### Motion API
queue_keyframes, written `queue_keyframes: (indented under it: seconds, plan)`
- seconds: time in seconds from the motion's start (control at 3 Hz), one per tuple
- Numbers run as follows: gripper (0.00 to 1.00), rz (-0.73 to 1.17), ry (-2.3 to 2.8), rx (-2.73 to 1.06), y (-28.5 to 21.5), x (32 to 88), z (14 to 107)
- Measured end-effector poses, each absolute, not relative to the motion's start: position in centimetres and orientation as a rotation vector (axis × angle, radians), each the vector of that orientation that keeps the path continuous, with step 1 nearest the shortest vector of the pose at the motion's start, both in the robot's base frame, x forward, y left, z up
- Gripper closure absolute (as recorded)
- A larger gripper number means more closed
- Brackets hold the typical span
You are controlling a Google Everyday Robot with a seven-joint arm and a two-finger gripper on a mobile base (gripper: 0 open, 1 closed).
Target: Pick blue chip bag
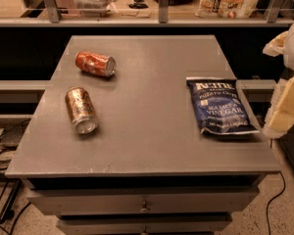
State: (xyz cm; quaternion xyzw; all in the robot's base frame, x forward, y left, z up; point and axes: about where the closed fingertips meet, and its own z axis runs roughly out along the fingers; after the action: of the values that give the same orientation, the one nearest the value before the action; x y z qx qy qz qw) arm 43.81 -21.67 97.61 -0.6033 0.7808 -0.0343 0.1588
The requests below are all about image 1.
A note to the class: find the blue Kettle chip bag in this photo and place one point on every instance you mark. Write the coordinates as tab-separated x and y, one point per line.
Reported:
217	106

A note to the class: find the white printed snack bag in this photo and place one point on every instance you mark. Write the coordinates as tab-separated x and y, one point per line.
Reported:
228	9

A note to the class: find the grey drawer cabinet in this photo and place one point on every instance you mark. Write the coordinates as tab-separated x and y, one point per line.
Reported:
147	136

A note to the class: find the red soda can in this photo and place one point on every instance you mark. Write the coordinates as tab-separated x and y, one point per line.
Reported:
95	63

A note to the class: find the gold brown soda can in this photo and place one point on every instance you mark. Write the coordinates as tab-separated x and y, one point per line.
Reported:
81	111

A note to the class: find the clear plastic container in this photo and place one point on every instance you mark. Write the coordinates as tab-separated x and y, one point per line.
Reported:
93	8

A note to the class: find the upper grey drawer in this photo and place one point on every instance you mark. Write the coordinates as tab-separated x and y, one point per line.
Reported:
142	201

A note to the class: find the grey drawer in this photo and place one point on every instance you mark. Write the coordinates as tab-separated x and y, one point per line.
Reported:
142	201
144	224

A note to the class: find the black power adapter box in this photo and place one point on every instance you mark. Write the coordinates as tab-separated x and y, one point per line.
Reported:
11	137

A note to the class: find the lower grey drawer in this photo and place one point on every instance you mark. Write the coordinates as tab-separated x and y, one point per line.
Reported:
144	224

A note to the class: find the grey metal shelf rail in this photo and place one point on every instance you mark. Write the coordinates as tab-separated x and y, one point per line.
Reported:
136	13

